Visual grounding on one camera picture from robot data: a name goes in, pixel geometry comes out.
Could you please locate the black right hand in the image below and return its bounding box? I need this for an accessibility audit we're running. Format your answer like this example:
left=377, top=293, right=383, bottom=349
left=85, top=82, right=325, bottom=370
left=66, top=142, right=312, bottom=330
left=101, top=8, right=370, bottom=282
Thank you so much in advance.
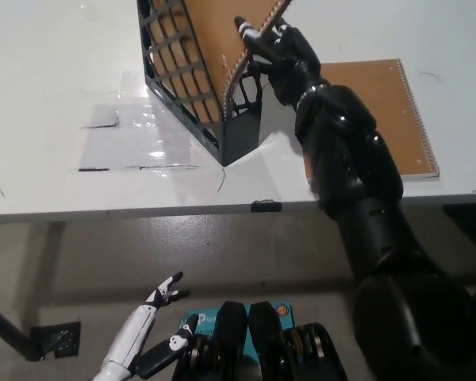
left=233, top=15, right=329, bottom=107

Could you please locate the white and black left hand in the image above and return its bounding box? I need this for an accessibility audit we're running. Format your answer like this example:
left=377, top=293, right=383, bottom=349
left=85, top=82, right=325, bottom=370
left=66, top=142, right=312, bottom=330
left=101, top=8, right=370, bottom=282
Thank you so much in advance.
left=90, top=271, right=200, bottom=381

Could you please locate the brown spiral notebook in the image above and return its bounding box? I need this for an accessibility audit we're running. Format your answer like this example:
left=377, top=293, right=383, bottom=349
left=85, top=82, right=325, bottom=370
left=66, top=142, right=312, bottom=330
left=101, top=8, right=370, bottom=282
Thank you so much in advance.
left=305, top=58, right=441, bottom=186
left=148, top=0, right=294, bottom=128

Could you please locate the black lattice book holder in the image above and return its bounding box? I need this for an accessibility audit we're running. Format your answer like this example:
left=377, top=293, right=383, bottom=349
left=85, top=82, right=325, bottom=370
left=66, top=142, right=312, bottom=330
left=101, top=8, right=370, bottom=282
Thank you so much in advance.
left=136, top=0, right=265, bottom=167

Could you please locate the black taped floor plate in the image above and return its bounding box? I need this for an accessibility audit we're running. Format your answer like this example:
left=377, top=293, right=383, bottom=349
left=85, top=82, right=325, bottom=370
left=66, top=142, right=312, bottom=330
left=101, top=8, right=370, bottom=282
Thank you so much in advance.
left=29, top=320, right=83, bottom=362

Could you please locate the teal tp-link box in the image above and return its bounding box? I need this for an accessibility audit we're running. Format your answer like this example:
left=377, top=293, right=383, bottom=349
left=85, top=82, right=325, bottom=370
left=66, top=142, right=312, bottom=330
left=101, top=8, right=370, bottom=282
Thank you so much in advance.
left=178, top=301, right=294, bottom=358

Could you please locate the grey table leg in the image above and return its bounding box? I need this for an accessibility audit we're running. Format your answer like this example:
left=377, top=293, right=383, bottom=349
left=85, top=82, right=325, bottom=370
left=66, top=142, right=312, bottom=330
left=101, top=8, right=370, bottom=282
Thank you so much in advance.
left=23, top=221, right=67, bottom=330

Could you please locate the black clip on table edge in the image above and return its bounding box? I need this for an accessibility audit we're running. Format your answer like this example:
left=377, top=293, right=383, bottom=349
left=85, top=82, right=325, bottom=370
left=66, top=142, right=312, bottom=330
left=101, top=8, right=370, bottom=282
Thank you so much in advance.
left=250, top=198, right=282, bottom=212

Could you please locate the clear plastic sheet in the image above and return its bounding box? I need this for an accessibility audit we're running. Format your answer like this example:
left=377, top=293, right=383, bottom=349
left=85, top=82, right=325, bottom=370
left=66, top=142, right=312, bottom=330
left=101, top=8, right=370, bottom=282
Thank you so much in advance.
left=78, top=71, right=202, bottom=174

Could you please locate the dark table frame beam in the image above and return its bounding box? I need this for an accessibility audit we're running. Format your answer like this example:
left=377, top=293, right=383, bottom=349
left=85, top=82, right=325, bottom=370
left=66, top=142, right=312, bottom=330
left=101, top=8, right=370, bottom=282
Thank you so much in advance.
left=442, top=204, right=476, bottom=255

